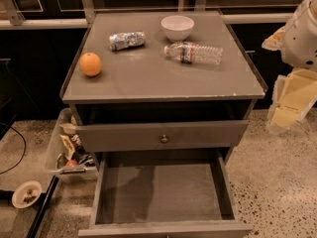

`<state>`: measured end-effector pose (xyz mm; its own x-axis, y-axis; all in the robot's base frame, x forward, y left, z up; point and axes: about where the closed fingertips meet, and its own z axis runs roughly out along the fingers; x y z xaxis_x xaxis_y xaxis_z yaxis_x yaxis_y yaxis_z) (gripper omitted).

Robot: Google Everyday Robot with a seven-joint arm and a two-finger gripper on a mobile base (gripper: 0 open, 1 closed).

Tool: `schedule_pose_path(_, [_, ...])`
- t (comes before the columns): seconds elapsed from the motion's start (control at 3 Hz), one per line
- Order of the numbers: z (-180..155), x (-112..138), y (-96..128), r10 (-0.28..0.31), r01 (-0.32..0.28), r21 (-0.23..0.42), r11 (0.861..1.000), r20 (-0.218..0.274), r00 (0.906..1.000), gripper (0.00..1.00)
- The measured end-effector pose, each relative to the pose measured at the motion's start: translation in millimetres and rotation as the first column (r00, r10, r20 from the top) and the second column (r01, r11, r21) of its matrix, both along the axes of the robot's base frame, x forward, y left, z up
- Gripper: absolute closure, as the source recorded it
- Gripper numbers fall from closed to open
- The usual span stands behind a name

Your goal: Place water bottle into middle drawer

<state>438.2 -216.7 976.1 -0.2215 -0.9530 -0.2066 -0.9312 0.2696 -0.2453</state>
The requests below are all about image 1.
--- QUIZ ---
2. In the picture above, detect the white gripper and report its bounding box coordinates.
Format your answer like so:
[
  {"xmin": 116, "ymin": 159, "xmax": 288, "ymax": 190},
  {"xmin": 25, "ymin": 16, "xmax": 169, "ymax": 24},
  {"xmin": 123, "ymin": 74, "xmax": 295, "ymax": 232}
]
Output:
[{"xmin": 262, "ymin": 0, "xmax": 317, "ymax": 135}]

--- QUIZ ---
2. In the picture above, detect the clear plastic water bottle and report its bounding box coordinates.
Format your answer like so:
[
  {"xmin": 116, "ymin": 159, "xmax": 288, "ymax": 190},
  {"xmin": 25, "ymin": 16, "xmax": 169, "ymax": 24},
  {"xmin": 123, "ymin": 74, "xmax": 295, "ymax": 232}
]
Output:
[{"xmin": 163, "ymin": 42, "xmax": 223, "ymax": 65}]

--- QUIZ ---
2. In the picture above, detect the grey drawer cabinet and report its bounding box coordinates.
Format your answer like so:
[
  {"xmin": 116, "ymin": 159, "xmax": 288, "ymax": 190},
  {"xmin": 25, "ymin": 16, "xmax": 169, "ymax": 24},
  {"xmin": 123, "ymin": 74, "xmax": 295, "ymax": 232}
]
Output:
[{"xmin": 59, "ymin": 11, "xmax": 268, "ymax": 238}]

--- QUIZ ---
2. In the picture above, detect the round brass drawer knob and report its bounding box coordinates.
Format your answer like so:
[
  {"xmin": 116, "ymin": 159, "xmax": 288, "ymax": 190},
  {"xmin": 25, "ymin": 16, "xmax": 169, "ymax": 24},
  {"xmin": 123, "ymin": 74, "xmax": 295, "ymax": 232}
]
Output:
[{"xmin": 160, "ymin": 135, "xmax": 168, "ymax": 144}]

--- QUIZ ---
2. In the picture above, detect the open grey middle drawer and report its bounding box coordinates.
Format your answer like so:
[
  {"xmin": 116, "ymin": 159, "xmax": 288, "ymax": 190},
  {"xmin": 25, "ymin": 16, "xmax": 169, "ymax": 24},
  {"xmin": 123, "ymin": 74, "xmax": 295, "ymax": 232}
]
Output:
[{"xmin": 78, "ymin": 149, "xmax": 252, "ymax": 238}]

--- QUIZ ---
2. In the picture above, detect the closed grey top drawer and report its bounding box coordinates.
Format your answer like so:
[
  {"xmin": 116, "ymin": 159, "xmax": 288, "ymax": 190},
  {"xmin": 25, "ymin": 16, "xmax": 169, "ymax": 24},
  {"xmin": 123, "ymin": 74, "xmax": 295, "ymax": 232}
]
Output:
[{"xmin": 76, "ymin": 120, "xmax": 248, "ymax": 152}]

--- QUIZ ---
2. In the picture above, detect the white ceramic bowl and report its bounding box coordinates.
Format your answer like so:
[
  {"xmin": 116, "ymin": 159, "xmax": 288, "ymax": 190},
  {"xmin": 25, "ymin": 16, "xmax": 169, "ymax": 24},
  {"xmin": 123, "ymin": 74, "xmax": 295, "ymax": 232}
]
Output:
[{"xmin": 160, "ymin": 15, "xmax": 194, "ymax": 42}]

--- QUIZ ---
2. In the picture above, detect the crushed silver can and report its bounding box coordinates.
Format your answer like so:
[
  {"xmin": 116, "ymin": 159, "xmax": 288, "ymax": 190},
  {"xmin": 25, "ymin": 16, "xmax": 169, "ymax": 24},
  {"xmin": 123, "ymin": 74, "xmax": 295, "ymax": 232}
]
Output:
[{"xmin": 109, "ymin": 31, "xmax": 146, "ymax": 52}]

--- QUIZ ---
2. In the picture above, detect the orange fruit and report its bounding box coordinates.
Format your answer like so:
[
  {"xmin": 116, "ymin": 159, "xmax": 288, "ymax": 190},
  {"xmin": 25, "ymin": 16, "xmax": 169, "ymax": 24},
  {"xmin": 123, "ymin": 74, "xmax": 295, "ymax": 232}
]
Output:
[{"xmin": 79, "ymin": 53, "xmax": 102, "ymax": 76}]

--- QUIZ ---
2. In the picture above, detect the yellow snack packet in bin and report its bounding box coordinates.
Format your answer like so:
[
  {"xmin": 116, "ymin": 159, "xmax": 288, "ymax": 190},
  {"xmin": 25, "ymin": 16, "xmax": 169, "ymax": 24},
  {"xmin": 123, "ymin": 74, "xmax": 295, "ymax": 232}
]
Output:
[{"xmin": 60, "ymin": 135, "xmax": 75, "ymax": 161}]

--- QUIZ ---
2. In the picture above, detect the red round item in bin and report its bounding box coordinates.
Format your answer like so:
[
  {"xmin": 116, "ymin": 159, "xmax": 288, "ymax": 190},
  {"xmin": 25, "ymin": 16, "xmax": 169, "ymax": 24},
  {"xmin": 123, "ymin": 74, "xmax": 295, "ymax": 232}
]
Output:
[{"xmin": 65, "ymin": 160, "xmax": 78, "ymax": 167}]

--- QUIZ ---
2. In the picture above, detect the clear plastic storage bin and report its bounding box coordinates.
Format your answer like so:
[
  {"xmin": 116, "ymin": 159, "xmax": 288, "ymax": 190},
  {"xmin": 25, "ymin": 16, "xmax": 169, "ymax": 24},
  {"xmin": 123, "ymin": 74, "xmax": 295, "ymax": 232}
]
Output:
[{"xmin": 46, "ymin": 108, "xmax": 97, "ymax": 183}]

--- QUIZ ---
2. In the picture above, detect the black floor bar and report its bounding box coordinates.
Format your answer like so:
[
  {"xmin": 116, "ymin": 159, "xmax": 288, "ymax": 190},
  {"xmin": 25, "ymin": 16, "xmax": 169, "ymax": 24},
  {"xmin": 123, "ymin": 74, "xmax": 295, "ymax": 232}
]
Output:
[{"xmin": 26, "ymin": 176, "xmax": 59, "ymax": 238}]

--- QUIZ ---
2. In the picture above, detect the white bowl on floor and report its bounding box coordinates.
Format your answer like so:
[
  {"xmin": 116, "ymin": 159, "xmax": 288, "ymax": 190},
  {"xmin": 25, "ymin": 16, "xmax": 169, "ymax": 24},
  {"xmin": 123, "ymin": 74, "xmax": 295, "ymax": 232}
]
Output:
[{"xmin": 12, "ymin": 180, "xmax": 42, "ymax": 209}]

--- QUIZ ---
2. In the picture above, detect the metal railing frame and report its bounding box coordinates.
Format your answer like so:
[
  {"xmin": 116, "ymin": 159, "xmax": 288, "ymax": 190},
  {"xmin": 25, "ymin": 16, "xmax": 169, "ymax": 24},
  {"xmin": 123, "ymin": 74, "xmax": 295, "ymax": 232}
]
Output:
[{"xmin": 0, "ymin": 0, "xmax": 304, "ymax": 26}]

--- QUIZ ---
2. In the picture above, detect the black cable on floor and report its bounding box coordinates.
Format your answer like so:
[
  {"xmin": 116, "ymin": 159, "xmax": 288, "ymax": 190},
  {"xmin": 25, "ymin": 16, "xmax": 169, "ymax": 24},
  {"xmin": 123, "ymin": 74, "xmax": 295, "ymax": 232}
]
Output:
[{"xmin": 0, "ymin": 121, "xmax": 27, "ymax": 176}]

